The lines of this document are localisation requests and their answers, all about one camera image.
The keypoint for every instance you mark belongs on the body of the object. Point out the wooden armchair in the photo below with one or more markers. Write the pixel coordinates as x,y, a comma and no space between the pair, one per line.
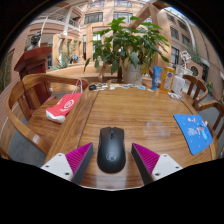
213,111
198,88
36,126

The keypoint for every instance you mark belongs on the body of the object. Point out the red and white bag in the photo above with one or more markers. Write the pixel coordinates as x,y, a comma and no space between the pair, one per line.
63,106

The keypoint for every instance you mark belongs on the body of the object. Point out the yellow liquid soap bottle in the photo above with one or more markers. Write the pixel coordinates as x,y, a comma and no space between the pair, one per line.
168,80

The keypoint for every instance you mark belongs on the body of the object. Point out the blue cartoon print mouse pad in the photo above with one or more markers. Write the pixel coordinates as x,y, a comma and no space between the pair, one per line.
195,133

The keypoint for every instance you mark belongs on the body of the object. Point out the green plant in white pot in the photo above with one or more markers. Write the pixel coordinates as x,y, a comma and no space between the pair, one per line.
128,46

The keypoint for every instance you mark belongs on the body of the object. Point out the white geometric sculpture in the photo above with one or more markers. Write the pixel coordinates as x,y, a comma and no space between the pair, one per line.
186,58

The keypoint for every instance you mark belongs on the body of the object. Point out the dark bust statue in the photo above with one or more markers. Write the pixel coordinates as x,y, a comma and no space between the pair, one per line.
35,40

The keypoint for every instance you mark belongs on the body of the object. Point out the white pump bottle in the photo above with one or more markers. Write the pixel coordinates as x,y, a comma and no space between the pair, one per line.
178,85

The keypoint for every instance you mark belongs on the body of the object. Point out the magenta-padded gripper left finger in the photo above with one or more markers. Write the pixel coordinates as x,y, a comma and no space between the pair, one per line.
76,159

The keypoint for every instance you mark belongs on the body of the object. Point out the dark red wooden podium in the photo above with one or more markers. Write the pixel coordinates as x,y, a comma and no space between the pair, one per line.
33,73

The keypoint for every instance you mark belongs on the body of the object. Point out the black computer mouse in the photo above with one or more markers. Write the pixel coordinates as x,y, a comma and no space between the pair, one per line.
111,150

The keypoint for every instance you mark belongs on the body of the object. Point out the blue tube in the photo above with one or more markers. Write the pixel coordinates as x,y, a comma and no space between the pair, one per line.
156,78

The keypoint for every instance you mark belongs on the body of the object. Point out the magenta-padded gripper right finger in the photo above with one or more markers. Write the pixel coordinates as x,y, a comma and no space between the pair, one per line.
148,160

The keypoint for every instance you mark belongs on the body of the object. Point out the white earphones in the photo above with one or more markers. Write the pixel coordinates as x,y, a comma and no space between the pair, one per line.
174,95

